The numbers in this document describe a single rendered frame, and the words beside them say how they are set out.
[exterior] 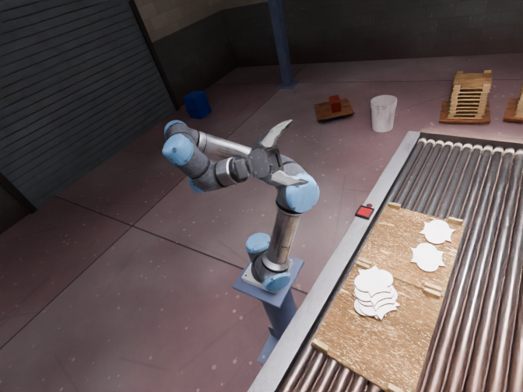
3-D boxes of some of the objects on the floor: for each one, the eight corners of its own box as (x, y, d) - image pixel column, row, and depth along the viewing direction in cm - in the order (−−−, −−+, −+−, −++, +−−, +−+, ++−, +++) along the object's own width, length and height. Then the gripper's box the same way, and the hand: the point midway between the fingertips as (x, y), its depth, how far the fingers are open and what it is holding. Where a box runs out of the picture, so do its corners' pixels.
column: (257, 360, 199) (216, 292, 144) (282, 311, 221) (255, 236, 166) (308, 390, 180) (284, 323, 125) (331, 333, 202) (318, 255, 147)
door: (25, 216, 413) (-345, -139, 197) (180, 107, 605) (78, -133, 390) (36, 222, 395) (-358, -162, 180) (191, 107, 588) (92, -144, 372)
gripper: (237, 134, 84) (300, 110, 73) (255, 201, 85) (320, 187, 75) (219, 134, 76) (286, 109, 66) (240, 208, 78) (308, 194, 68)
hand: (300, 151), depth 68 cm, fingers open, 14 cm apart
